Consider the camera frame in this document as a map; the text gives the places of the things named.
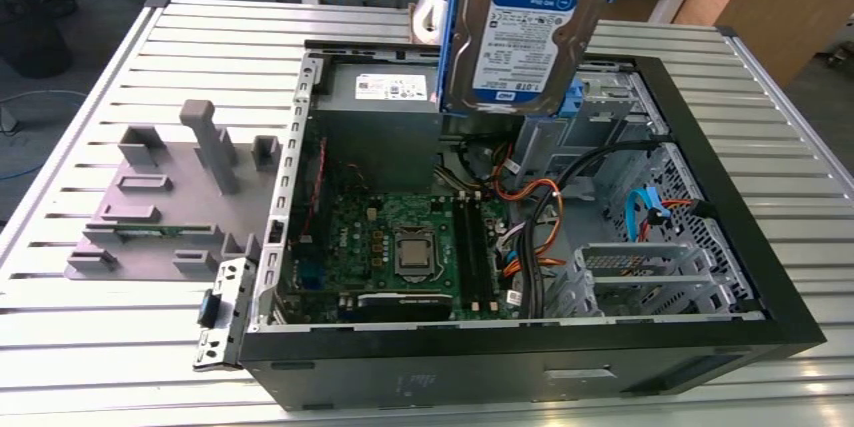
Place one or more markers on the hard disk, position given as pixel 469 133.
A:
pixel 527 47

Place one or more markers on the blue drive latch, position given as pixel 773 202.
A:
pixel 574 107

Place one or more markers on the silver drive cage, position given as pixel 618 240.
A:
pixel 601 122

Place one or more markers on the grey power supply unit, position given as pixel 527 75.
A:
pixel 381 147

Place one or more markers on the green motherboard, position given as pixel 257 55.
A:
pixel 414 207

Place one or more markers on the black RAM slot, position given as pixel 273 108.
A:
pixel 485 250
pixel 467 250

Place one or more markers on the silver CPU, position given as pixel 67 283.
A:
pixel 415 253

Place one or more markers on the black CPU socket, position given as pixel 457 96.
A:
pixel 414 277

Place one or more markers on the black graphics card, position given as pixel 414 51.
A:
pixel 401 304

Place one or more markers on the blue expansion slot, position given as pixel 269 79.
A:
pixel 310 274

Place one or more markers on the grey parts rack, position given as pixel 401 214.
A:
pixel 181 197

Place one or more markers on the black waste bin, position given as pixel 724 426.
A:
pixel 40 47

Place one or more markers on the green RAM stick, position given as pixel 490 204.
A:
pixel 167 232

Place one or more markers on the black open PC case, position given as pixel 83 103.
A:
pixel 467 372

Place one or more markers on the grey hinged slot bracket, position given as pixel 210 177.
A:
pixel 223 307

